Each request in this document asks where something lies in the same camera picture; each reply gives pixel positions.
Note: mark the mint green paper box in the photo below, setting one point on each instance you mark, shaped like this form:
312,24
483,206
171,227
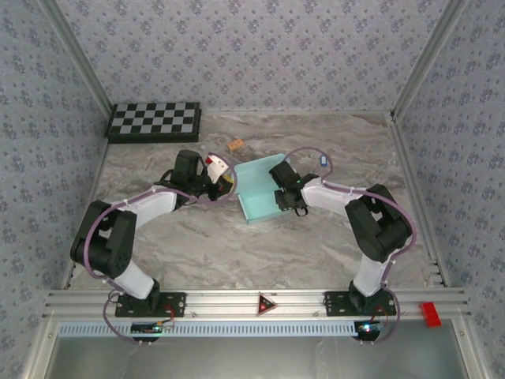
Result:
256,177

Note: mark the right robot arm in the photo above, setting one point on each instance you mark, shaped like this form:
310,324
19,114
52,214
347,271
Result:
327,195

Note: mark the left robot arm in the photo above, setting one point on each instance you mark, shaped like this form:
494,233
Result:
150,201

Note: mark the red studded toy brick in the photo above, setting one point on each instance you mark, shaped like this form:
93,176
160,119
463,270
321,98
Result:
211,160

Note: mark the wooden tiger picture block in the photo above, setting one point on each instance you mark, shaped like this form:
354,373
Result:
235,145

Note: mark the blue key tag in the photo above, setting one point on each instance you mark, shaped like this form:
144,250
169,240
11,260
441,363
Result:
322,160

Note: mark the black and white checkerboard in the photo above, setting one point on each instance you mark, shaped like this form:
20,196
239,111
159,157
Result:
154,118

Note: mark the red triangle badge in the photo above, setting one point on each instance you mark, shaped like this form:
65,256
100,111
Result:
266,306

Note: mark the grey metal shelf sheet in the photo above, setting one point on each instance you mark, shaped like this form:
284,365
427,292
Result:
252,359

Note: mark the red rectangular block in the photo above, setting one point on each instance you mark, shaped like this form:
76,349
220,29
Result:
430,314

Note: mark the aluminium table side rail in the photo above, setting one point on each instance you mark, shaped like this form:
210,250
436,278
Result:
404,158
98,173

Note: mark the aluminium mounting rail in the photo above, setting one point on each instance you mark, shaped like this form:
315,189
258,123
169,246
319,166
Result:
221,304

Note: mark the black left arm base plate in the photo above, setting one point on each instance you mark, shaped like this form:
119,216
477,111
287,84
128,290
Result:
177,304

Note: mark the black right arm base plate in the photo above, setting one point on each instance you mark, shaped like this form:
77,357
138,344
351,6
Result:
335,304

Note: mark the aluminium frame post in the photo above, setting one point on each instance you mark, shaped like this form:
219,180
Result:
425,63
84,63

